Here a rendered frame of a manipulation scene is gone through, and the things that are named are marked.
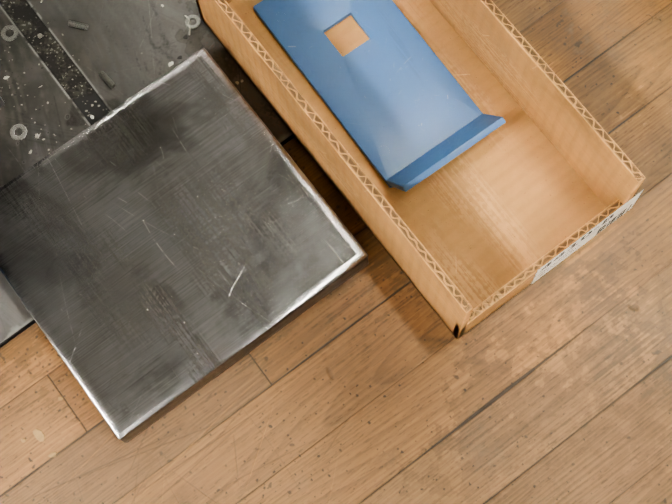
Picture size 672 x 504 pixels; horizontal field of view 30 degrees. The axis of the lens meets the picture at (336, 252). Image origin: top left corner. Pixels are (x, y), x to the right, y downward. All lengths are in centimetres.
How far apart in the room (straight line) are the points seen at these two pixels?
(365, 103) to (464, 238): 10
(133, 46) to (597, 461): 36
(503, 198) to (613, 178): 7
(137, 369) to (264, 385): 7
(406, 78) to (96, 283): 22
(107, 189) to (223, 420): 15
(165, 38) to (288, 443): 26
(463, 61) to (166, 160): 18
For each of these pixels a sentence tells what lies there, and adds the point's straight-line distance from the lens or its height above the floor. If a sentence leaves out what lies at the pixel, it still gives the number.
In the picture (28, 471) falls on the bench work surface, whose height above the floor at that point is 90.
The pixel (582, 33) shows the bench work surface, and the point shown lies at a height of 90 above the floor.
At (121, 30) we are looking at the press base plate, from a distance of 78.
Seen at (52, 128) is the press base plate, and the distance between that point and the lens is 77.
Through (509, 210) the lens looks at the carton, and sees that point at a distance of 73.
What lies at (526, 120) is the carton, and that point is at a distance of 75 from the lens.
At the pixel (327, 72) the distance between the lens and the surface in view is 75.
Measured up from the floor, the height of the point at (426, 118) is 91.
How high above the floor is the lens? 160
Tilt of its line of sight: 75 degrees down
